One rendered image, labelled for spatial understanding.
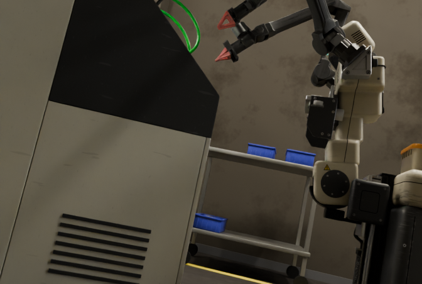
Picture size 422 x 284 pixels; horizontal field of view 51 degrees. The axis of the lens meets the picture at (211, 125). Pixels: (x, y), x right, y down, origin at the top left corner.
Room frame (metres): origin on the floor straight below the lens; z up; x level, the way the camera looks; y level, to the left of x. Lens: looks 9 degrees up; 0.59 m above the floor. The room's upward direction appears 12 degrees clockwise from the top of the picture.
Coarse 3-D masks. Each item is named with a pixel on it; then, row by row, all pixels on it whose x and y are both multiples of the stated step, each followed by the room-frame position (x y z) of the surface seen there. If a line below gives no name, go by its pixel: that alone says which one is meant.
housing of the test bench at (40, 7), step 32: (0, 0) 1.44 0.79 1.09; (32, 0) 1.46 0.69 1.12; (64, 0) 1.47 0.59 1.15; (0, 32) 1.44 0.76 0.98; (32, 32) 1.46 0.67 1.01; (64, 32) 1.48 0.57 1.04; (0, 64) 1.45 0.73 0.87; (32, 64) 1.47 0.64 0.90; (0, 96) 1.45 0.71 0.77; (32, 96) 1.47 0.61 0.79; (0, 128) 1.46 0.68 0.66; (32, 128) 1.48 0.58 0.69; (0, 160) 1.46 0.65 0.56; (0, 192) 1.47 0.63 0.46; (0, 224) 1.47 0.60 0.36; (0, 256) 1.48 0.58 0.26
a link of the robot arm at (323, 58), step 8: (336, 0) 1.99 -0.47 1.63; (328, 8) 2.02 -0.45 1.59; (336, 8) 2.05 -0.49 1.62; (344, 8) 1.98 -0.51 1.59; (336, 16) 1.99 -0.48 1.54; (344, 16) 1.98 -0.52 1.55; (344, 24) 1.99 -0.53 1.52; (320, 64) 1.93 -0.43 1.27; (328, 64) 1.93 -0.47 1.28; (320, 72) 1.93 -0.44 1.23; (328, 72) 1.92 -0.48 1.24; (312, 80) 2.00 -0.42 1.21
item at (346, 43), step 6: (342, 42) 1.51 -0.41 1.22; (348, 42) 1.52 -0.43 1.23; (336, 48) 1.53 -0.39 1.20; (342, 48) 1.52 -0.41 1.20; (348, 48) 1.50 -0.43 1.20; (354, 48) 1.50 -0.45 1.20; (360, 48) 1.47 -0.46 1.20; (336, 54) 1.55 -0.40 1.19; (342, 54) 1.52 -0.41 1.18; (348, 54) 1.50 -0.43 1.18; (354, 54) 1.48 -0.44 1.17; (342, 60) 1.53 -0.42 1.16; (348, 60) 1.48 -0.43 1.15
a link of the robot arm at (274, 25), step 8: (328, 0) 1.97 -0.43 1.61; (288, 16) 2.01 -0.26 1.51; (296, 16) 2.01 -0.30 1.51; (304, 16) 2.01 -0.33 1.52; (264, 24) 2.01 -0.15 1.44; (272, 24) 2.01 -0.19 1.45; (280, 24) 2.01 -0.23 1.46; (288, 24) 2.01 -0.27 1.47; (296, 24) 2.03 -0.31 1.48; (264, 32) 2.00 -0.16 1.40; (272, 32) 2.01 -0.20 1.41; (256, 40) 2.06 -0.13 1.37; (264, 40) 2.06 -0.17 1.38
